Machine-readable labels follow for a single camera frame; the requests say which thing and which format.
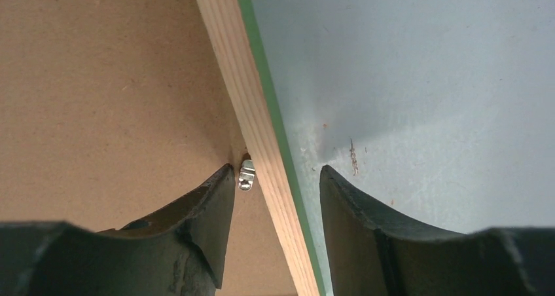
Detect brown backing board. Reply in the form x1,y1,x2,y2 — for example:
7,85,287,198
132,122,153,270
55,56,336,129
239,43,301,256
1,0,296,295

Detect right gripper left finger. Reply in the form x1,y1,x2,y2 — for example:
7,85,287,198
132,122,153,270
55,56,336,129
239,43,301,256
1,164,235,295

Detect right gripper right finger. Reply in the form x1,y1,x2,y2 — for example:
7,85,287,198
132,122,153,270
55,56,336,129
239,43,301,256
319,165,554,295

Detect wooden picture frame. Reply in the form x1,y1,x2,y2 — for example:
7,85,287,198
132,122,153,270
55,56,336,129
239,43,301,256
197,0,326,295

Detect metal turn clip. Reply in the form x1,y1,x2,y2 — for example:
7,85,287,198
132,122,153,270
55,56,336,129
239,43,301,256
238,158,256,191

